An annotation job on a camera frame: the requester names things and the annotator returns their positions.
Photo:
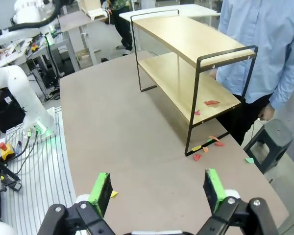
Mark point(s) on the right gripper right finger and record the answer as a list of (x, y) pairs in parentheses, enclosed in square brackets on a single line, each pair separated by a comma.
[(214, 193)]

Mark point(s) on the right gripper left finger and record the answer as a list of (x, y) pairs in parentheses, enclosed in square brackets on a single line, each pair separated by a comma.
[(100, 195)]

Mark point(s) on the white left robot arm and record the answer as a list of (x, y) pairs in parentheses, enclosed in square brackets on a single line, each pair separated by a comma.
[(24, 98)]

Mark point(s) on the person's left forearm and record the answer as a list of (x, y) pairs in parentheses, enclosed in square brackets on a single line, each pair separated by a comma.
[(286, 88)]

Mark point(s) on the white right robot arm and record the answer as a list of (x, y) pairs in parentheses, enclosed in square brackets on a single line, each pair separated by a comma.
[(0, 230)]

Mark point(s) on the person's left hand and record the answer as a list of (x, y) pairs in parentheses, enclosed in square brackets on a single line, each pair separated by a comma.
[(267, 113)]

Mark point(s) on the yellow paper scrap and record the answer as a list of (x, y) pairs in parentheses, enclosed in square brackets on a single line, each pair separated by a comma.
[(196, 148), (114, 194)]

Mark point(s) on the red paper scrap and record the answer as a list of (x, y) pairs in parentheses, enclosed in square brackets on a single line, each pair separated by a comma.
[(211, 102), (197, 157), (220, 144)]

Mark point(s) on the small orange paper scrap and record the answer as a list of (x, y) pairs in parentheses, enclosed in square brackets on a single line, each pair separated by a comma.
[(205, 149)]

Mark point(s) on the long orange paper scrap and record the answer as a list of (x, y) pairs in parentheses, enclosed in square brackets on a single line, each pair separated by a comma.
[(214, 138)]

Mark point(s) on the ribbed aluminium mounting plate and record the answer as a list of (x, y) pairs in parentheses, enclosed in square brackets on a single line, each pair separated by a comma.
[(44, 171)]

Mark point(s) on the black plastic stool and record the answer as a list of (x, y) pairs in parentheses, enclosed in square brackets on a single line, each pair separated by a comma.
[(274, 137)]

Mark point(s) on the pink paper scrap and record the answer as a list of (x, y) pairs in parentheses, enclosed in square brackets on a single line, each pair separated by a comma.
[(197, 112)]

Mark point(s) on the yellow red emergency stop button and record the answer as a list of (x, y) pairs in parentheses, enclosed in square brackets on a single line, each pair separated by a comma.
[(7, 150)]

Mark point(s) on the black equipment box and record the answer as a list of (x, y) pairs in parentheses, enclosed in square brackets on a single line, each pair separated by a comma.
[(5, 112)]

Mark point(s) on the person in blue shirt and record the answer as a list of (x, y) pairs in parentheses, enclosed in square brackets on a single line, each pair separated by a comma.
[(254, 36)]

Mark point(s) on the background person colourful top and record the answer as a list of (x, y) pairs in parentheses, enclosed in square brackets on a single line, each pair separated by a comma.
[(123, 29)]

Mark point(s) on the brown background table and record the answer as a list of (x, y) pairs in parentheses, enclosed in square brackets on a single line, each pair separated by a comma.
[(76, 19)]

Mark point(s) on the white rounded table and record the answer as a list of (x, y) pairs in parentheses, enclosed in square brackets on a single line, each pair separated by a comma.
[(186, 8)]

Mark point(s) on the plywood box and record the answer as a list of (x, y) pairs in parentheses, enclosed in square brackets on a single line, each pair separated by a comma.
[(93, 8)]

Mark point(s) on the black metal bracket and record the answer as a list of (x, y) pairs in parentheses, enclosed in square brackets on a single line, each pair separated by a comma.
[(5, 172)]

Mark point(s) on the aluminium frame workbench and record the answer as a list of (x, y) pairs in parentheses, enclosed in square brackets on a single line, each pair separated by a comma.
[(63, 49)]

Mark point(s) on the two-tier wooden shelf black frame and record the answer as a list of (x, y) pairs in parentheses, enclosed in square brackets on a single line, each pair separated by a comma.
[(186, 36)]

